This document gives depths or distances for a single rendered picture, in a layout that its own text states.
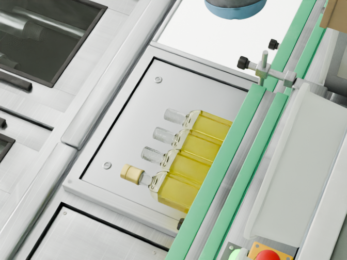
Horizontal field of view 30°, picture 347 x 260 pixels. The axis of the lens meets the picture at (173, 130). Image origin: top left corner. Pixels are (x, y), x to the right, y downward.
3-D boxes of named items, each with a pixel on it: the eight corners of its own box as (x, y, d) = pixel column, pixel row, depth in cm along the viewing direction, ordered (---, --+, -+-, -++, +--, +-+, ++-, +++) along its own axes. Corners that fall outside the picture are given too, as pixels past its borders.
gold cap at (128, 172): (144, 167, 140) (126, 160, 141) (137, 179, 138) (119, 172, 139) (145, 176, 143) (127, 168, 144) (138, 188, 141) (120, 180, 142)
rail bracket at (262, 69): (290, 104, 144) (238, 85, 148) (300, 57, 130) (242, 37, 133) (285, 114, 143) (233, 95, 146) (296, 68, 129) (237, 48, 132)
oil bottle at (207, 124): (275, 150, 147) (190, 117, 152) (279, 137, 142) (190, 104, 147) (267, 170, 144) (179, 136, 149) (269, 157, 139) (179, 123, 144)
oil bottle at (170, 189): (247, 213, 138) (157, 177, 144) (249, 202, 134) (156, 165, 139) (237, 236, 136) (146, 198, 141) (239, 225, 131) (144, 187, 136)
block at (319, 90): (321, 110, 141) (291, 99, 143) (329, 84, 133) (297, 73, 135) (316, 123, 139) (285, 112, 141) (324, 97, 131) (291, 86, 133)
